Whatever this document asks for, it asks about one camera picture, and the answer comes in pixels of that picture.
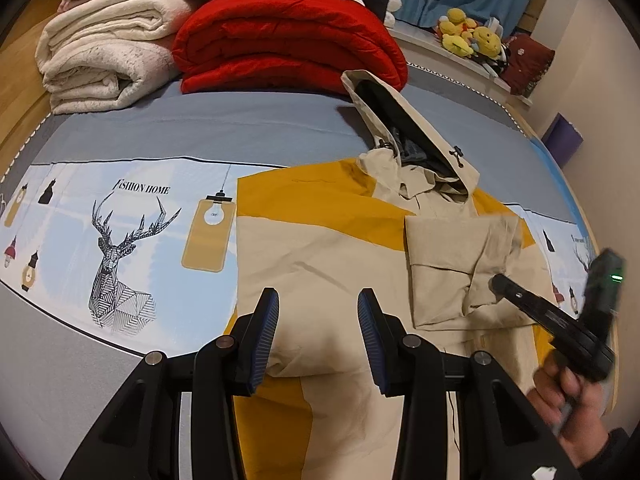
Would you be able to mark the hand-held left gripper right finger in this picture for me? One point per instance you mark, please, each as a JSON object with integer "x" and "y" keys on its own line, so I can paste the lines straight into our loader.
{"x": 370, "y": 331}

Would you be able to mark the pile of yellow plush toys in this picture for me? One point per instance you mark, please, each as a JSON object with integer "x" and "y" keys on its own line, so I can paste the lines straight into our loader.
{"x": 465, "y": 32}

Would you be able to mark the purple box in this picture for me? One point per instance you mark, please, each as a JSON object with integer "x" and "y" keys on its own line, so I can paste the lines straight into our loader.
{"x": 562, "y": 140}

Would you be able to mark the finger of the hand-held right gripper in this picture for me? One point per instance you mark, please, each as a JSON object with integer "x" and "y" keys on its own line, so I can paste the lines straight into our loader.
{"x": 525, "y": 305}

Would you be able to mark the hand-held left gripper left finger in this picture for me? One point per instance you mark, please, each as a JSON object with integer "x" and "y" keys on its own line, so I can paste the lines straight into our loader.
{"x": 267, "y": 321}

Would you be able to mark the beige and yellow hooded jacket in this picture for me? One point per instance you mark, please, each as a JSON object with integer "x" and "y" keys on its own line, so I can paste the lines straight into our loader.
{"x": 325, "y": 260}

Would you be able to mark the dark red cushion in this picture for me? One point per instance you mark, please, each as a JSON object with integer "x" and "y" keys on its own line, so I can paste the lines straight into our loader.
{"x": 527, "y": 60}

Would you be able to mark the person's right forearm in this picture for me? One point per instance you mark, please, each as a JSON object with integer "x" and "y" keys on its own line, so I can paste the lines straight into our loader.
{"x": 612, "y": 455}

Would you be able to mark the grey printed bed sheet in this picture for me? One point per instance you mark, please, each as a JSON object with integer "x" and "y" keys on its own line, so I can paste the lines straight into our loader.
{"x": 150, "y": 130}

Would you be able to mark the white plush toy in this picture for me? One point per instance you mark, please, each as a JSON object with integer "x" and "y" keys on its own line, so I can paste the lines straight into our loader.
{"x": 393, "y": 7}

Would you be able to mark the red folded blanket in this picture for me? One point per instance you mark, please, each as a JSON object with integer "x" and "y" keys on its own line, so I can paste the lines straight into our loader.
{"x": 280, "y": 40}

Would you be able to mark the white window sill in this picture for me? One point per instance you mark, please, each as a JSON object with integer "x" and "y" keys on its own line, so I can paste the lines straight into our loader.
{"x": 450, "y": 65}

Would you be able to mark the person's right hand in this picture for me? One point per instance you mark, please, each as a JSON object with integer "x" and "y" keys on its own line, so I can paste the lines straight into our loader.
{"x": 575, "y": 410}

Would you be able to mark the white fleece folded blanket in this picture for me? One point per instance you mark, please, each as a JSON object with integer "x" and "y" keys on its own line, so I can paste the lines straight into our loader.
{"x": 110, "y": 40}

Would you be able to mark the black white striped toy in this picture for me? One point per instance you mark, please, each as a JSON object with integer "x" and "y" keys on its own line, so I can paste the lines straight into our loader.
{"x": 495, "y": 62}

